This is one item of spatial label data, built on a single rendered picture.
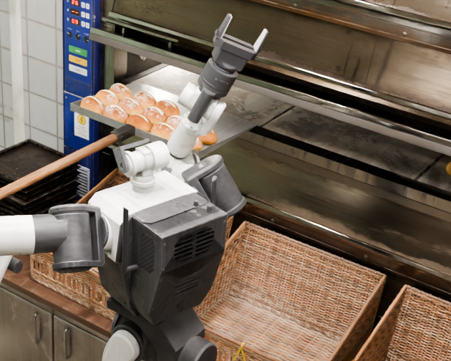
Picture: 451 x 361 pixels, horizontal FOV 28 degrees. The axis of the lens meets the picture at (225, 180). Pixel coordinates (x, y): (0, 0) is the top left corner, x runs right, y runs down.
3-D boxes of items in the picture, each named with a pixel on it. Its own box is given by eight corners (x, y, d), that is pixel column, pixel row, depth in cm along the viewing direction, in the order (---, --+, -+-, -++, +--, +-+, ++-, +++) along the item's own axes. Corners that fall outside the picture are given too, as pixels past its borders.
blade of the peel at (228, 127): (198, 160, 287) (198, 152, 285) (69, 110, 312) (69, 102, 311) (258, 124, 313) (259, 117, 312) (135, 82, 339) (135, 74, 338)
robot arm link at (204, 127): (229, 99, 242) (212, 129, 252) (200, 82, 242) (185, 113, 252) (220, 114, 238) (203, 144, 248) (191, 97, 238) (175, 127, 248)
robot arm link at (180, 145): (202, 116, 254) (181, 155, 268) (169, 115, 249) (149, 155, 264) (211, 147, 249) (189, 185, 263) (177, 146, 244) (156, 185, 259)
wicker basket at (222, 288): (238, 281, 333) (243, 218, 320) (377, 340, 309) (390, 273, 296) (161, 348, 296) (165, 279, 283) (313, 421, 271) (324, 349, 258)
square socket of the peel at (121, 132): (117, 144, 292) (118, 135, 290) (109, 140, 293) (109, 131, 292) (135, 135, 298) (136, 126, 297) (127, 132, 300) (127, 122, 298)
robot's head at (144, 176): (169, 178, 222) (170, 147, 218) (135, 190, 216) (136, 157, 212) (153, 168, 226) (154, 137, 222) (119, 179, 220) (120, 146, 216)
